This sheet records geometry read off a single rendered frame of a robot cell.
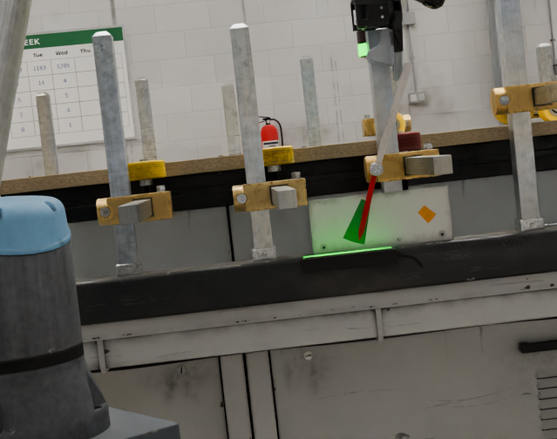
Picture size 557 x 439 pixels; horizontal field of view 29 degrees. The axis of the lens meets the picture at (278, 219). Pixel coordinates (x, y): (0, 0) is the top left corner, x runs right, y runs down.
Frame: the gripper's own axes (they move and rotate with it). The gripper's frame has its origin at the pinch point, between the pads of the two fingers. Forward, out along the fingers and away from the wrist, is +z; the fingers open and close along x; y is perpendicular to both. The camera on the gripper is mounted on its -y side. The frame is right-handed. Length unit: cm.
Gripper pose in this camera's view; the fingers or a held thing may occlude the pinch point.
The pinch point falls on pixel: (399, 73)
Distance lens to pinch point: 197.7
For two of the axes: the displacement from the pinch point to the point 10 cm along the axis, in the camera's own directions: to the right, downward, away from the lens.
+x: 0.4, 0.5, -10.0
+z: 1.1, 9.9, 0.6
